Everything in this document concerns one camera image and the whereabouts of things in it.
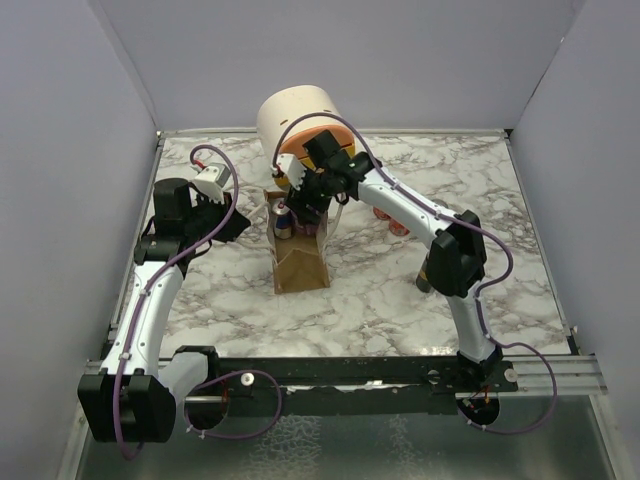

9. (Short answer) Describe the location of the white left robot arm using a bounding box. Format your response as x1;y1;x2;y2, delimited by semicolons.
77;173;250;443

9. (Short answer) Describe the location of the silver blue energy drink can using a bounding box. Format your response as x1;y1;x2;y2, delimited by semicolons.
271;200;293;240

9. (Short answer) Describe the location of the purple fanta can front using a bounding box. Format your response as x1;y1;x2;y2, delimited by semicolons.
295;213;321;236

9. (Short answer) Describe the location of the red cola can front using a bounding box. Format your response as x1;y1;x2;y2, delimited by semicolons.
388;219;410;237

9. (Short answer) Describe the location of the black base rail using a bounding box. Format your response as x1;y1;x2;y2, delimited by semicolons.
185;347;518;423

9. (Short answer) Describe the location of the brown canvas bag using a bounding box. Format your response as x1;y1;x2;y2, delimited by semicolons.
261;190;336;295

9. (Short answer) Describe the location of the black yellow can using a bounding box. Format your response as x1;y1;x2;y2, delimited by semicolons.
415;257;432;293

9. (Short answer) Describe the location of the red cola can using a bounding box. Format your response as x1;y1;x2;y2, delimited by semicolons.
388;219;410;237
373;208;391;221

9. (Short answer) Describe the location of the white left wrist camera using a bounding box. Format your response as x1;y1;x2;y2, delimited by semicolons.
192;163;231;204

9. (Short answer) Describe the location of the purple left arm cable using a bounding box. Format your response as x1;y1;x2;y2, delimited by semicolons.
113;144;239;460

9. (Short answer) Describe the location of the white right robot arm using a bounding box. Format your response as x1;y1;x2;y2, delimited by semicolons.
275;130;501;391

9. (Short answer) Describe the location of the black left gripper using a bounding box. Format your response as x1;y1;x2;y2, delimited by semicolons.
185;189;251;242

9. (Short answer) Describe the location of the cream round drawer cabinet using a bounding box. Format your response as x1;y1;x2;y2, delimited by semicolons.
257;85;356;168

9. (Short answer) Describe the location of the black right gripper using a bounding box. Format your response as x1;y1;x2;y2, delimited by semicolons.
284;163;335;224

